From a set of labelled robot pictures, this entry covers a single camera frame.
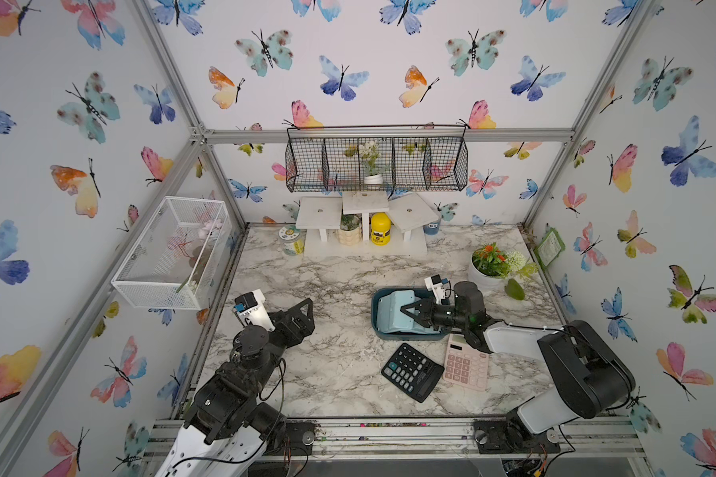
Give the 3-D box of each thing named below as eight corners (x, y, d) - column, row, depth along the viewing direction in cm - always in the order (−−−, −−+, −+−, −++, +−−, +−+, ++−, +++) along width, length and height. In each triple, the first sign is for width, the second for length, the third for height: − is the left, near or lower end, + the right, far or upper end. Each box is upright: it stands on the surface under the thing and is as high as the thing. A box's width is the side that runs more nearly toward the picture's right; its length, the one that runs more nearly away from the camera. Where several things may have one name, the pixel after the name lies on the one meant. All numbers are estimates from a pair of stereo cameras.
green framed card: (541, 267, 112) (553, 251, 104) (531, 245, 119) (542, 228, 111) (555, 267, 112) (569, 251, 104) (545, 245, 119) (556, 228, 111)
